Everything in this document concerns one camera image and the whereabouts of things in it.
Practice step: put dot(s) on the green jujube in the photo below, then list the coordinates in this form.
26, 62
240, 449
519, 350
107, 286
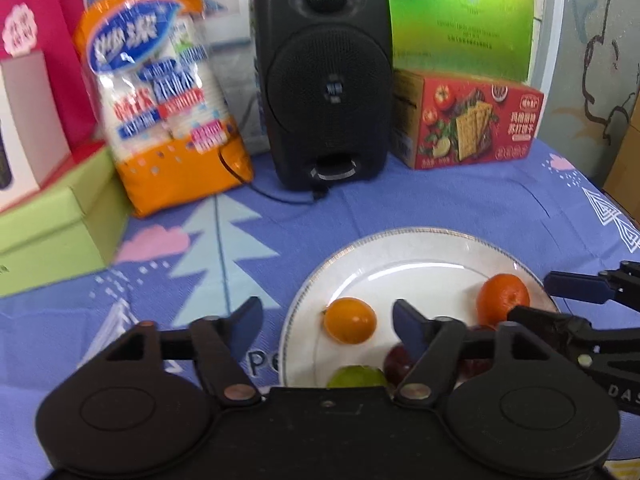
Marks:
357, 377

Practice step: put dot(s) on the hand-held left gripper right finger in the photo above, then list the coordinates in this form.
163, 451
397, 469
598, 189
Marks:
407, 326

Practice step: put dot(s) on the orange pack of paper cups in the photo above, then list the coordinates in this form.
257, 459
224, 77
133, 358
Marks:
160, 110

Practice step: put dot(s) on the red cracker box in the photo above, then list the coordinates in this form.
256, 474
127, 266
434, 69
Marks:
470, 120

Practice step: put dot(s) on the white plate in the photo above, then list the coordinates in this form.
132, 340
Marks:
425, 270

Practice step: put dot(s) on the orange mandarin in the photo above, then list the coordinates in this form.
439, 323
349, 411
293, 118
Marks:
502, 300

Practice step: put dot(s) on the blue printed tablecloth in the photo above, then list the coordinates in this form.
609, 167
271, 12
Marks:
450, 200

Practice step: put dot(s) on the yellow-orange kumquat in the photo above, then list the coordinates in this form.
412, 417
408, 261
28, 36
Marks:
350, 320

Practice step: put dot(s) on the green shoe box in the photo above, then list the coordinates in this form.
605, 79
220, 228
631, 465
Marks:
60, 230

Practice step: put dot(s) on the black speaker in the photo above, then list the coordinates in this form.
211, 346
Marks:
325, 75

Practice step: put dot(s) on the dark red plum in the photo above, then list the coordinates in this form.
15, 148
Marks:
472, 366
397, 361

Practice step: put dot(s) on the white box with cup picture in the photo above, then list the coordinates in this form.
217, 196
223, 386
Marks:
25, 125

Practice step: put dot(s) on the large green gift box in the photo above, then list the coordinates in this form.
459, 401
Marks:
460, 15

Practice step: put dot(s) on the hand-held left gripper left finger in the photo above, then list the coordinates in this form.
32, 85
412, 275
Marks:
248, 320

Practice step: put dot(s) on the pink paper bag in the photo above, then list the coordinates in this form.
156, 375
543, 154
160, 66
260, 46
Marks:
35, 20

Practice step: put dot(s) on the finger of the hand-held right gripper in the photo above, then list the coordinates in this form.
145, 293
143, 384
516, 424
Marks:
547, 321
575, 282

